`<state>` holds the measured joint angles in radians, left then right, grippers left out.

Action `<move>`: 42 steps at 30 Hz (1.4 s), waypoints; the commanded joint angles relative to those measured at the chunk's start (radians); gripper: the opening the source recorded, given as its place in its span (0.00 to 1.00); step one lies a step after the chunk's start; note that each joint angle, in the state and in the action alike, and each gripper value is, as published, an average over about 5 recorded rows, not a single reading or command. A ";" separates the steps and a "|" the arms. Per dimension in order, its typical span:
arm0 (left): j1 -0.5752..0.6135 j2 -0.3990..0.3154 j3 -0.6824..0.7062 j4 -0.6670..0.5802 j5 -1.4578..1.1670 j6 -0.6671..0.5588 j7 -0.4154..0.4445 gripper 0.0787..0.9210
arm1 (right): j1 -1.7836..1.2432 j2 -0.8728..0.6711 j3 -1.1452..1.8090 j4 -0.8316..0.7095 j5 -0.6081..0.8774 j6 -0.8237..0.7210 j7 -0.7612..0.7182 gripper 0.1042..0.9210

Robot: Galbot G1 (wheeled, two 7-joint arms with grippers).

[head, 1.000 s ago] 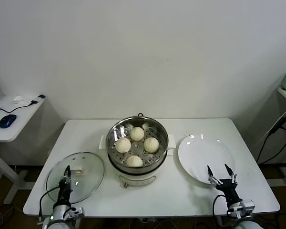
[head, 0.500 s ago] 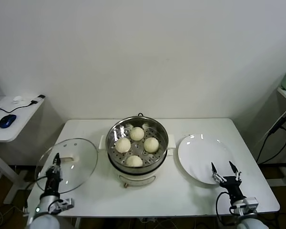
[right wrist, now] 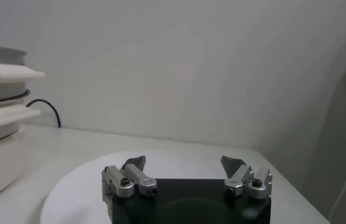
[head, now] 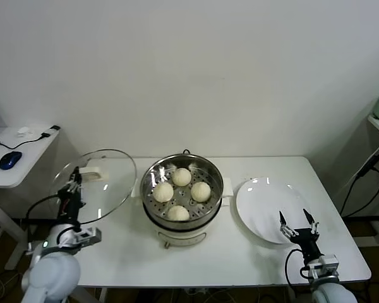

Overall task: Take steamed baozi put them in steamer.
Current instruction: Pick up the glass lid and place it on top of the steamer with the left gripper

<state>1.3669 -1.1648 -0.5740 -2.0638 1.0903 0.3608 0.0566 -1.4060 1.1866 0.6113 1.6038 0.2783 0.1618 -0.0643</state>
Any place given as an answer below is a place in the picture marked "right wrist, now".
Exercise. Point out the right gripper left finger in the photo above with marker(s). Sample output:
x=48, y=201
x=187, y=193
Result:
x=124, y=182

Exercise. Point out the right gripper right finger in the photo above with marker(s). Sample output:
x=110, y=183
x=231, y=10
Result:
x=239, y=181

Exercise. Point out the white round plate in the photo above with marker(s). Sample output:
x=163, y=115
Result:
x=78, y=194

